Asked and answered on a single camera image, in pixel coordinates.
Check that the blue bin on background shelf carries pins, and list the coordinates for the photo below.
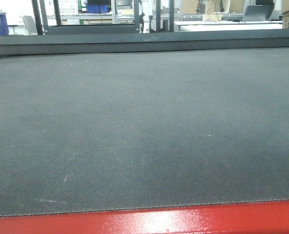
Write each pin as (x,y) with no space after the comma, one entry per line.
(97,9)

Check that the black fabric table mat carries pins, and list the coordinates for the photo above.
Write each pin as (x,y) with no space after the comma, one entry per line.
(122,131)

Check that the white humanoid robot background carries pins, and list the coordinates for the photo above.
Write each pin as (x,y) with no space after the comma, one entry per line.
(145,15)

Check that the white background desk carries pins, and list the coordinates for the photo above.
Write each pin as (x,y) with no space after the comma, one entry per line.
(202,26)

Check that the grey office chair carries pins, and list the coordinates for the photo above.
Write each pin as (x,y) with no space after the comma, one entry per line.
(30,25)

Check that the black foam barrier board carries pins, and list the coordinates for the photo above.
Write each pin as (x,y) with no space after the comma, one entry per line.
(131,43)

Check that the grey open laptop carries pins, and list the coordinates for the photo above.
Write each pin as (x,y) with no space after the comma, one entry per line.
(257,13)

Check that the red table edge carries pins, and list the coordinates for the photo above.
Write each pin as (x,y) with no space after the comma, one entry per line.
(246,218)

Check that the black metal frame rack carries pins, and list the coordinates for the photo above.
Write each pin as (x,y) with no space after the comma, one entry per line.
(69,17)

